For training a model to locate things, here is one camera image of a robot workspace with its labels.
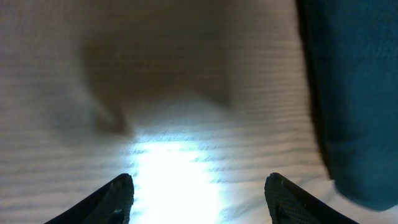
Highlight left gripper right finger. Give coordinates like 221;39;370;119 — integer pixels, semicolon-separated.
264;172;358;224

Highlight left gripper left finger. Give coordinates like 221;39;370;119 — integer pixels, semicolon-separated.
45;173;134;224

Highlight black leggings with grey waistband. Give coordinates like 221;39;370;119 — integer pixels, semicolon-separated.
298;0;397;211

